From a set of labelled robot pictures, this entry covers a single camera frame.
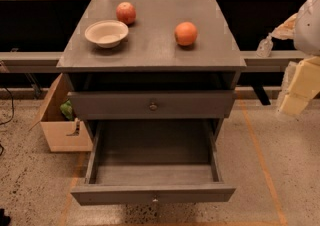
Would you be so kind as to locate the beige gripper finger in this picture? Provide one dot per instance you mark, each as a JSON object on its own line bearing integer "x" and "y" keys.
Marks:
{"x": 300, "y": 84}

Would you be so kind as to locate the orange fruit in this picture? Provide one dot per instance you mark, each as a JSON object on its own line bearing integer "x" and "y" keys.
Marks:
{"x": 185, "y": 33}

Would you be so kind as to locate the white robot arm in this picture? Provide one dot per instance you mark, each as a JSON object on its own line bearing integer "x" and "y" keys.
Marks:
{"x": 306, "y": 36}

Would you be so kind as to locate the grey wooden drawer cabinet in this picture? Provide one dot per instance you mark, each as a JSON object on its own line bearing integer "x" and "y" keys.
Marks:
{"x": 149, "y": 59}

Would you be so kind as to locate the open lower grey drawer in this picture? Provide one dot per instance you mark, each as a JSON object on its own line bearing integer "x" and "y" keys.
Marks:
{"x": 153, "y": 161}

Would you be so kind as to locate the closed upper grey drawer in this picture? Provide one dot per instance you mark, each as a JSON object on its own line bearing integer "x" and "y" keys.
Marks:
{"x": 152, "y": 104}

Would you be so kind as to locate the clear sanitizer bottle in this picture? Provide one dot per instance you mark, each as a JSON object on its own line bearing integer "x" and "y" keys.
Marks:
{"x": 265, "y": 46}

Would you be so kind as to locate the red apple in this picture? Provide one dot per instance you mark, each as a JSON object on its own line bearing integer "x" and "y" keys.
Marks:
{"x": 126, "y": 13}

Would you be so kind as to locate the beige paper bowl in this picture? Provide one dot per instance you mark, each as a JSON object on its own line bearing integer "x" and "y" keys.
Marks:
{"x": 107, "y": 34}

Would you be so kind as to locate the green item in box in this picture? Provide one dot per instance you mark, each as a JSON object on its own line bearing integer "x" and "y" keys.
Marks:
{"x": 67, "y": 110}

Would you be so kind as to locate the cardboard box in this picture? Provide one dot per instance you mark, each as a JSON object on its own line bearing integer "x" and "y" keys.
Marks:
{"x": 61, "y": 134}

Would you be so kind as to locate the grey metal rail shelf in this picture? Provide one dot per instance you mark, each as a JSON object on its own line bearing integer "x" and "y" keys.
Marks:
{"x": 45, "y": 62}

